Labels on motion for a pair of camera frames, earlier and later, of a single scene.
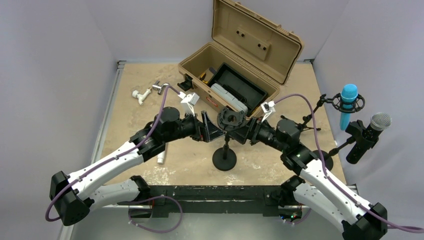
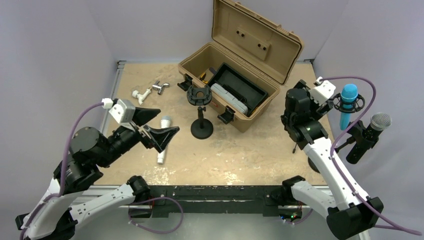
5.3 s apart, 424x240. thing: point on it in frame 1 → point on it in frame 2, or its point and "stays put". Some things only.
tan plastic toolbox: [262, 51] stays put
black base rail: [258, 200] stays put
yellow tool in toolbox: [202, 77] stays put
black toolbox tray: [249, 90] stays put
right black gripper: [241, 134] → [325, 107]
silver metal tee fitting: [156, 86] stays put
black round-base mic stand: [224, 158] → [201, 128]
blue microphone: [349, 92] stays put
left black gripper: [205, 130] → [159, 137]
